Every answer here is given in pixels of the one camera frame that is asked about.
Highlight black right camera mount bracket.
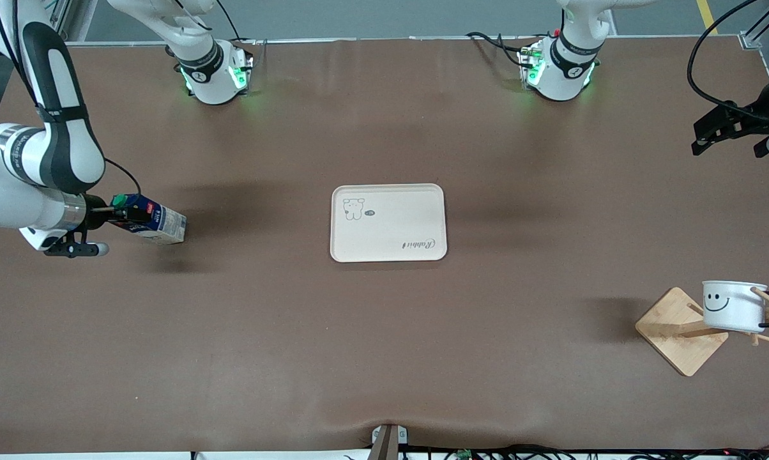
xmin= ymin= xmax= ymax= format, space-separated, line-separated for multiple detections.
xmin=43 ymin=230 xmax=99 ymax=258

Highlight cream plastic Rabbit tray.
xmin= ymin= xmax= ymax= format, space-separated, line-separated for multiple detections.
xmin=330 ymin=184 xmax=448 ymax=263

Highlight black right arm base cable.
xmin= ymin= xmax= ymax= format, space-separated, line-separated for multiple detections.
xmin=215 ymin=0 xmax=257 ymax=45

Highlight white mug with black handle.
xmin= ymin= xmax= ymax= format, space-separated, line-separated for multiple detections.
xmin=702 ymin=280 xmax=769 ymax=334

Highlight black arm base cable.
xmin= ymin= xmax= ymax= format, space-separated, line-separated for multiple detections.
xmin=215 ymin=0 xmax=257 ymax=45
xmin=466 ymin=31 xmax=538 ymax=68

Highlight black left arm base cable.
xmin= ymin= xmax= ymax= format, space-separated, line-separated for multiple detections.
xmin=466 ymin=31 xmax=538 ymax=68

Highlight dark blue milk carton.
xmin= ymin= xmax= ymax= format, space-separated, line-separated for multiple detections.
xmin=111 ymin=194 xmax=188 ymax=246

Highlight wooden cup rack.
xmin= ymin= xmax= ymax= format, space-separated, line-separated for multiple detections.
xmin=635 ymin=286 xmax=769 ymax=378

